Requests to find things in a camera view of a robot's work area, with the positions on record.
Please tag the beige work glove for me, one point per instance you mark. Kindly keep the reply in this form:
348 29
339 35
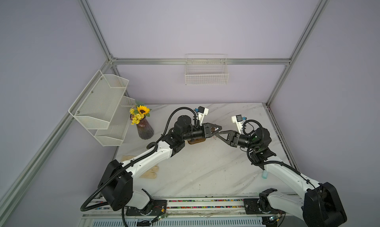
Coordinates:
150 174

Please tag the dark ribbed vase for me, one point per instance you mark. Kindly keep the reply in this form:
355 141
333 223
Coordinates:
144 129

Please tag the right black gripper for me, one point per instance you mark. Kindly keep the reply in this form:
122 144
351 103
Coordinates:
233 137

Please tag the upper white mesh shelf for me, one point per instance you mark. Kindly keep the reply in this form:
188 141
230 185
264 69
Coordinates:
96 106

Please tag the sunflower bouquet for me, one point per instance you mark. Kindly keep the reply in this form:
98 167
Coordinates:
138 112

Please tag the aluminium rail frame front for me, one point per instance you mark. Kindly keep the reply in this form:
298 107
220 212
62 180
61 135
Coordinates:
194 212

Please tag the white mesh shelf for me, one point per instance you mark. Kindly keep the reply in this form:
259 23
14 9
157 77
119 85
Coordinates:
117 130
96 106

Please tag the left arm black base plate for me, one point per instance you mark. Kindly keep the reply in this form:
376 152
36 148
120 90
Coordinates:
153 208

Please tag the lower white mesh shelf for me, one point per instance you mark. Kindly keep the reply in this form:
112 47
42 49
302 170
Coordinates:
117 130

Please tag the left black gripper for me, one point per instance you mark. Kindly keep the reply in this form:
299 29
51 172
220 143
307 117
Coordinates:
206 131

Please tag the wooden watch stand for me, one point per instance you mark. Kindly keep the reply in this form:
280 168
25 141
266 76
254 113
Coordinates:
196 141

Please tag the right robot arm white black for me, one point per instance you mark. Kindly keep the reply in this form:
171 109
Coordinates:
317 204

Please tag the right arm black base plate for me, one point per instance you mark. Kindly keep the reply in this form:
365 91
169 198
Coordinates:
255 206

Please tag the white wire wall basket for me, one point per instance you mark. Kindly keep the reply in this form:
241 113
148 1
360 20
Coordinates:
206 69

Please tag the light blue small object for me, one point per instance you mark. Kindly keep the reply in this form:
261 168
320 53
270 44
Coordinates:
265 174

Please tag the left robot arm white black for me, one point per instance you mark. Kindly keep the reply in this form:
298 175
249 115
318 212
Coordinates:
116 188

